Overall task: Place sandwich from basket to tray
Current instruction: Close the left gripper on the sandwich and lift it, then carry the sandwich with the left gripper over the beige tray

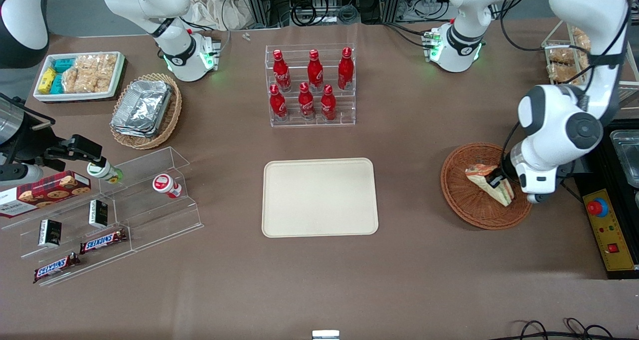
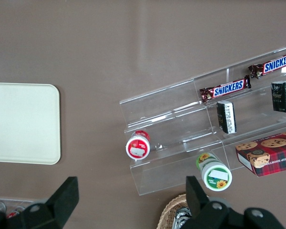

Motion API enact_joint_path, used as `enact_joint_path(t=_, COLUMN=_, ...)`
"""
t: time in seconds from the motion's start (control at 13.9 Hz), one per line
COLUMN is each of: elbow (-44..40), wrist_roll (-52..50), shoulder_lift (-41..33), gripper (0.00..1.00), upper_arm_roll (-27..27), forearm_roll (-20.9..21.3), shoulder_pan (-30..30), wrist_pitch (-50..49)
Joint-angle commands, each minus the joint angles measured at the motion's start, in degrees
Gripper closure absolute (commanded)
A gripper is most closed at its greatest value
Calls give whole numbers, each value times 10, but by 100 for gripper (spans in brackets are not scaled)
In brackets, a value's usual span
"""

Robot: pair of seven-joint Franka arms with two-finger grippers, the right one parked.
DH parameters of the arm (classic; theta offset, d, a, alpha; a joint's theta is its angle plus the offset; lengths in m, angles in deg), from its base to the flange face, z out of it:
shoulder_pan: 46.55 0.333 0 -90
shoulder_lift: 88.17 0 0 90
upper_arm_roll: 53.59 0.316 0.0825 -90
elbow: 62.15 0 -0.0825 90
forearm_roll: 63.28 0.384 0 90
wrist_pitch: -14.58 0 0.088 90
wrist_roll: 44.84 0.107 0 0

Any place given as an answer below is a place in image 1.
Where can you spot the yellow snack pack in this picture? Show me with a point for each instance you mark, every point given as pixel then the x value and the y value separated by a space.
pixel 47 80

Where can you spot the white rectangular snack tray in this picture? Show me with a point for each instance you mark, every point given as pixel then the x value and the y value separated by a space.
pixel 75 96

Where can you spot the red plaid cookie box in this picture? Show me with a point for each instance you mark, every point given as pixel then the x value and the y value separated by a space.
pixel 45 192

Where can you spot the beige cloth bag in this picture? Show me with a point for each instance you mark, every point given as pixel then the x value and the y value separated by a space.
pixel 209 8

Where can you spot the teal snack pack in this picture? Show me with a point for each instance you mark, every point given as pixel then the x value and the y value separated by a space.
pixel 63 65
pixel 57 84

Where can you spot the triangular sandwich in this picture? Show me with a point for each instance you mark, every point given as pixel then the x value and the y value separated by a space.
pixel 486 185

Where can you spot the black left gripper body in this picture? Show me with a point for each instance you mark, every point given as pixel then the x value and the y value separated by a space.
pixel 505 172

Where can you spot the red cola bottle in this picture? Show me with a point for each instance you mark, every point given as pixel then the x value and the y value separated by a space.
pixel 281 73
pixel 277 104
pixel 314 73
pixel 305 103
pixel 328 104
pixel 345 70

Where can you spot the clear acrylic stepped shelf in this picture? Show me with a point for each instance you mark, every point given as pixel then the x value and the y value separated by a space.
pixel 145 215

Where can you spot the yellow control box red button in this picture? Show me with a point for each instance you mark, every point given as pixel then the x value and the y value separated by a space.
pixel 611 235

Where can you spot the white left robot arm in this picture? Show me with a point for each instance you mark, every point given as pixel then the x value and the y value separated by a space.
pixel 549 120

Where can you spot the white silver device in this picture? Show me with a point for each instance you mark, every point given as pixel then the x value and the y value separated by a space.
pixel 325 335

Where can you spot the brown Snickers bar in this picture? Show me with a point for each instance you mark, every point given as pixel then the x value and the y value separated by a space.
pixel 102 241
pixel 55 268

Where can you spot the red lidded white bottle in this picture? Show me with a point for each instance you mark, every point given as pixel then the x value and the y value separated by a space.
pixel 164 184

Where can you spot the cream plastic tray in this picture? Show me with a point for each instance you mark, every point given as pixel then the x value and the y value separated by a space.
pixel 319 197

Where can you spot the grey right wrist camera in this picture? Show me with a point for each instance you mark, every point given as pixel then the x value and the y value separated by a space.
pixel 22 174

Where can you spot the clear bag of brown snacks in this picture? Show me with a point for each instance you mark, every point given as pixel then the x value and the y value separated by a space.
pixel 560 55
pixel 561 73
pixel 581 38

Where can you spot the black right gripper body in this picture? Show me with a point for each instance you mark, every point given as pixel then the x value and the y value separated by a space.
pixel 29 144

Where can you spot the stacked aluminium foil trays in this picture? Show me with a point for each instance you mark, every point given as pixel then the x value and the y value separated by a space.
pixel 142 108

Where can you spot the clear plastic container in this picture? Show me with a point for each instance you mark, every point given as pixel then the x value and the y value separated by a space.
pixel 628 155

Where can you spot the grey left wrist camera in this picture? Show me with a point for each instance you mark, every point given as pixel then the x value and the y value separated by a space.
pixel 536 198

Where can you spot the clear acrylic bottle rack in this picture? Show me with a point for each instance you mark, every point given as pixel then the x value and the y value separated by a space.
pixel 344 108

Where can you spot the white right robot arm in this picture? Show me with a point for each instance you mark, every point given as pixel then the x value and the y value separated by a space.
pixel 174 55

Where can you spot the small black box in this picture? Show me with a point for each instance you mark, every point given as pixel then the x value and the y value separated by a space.
pixel 50 233
pixel 98 213

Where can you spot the clear bag of rice crackers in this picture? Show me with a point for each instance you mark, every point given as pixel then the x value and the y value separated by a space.
pixel 90 73

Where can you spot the green white drink bottle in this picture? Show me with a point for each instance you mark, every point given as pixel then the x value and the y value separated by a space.
pixel 102 171

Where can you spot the round brown wicker basket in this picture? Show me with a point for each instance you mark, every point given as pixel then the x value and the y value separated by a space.
pixel 464 205

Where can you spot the oval tan wicker basket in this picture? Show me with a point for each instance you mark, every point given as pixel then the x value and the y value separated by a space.
pixel 172 115

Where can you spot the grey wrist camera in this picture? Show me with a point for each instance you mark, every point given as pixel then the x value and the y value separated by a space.
pixel 536 198
pixel 22 174

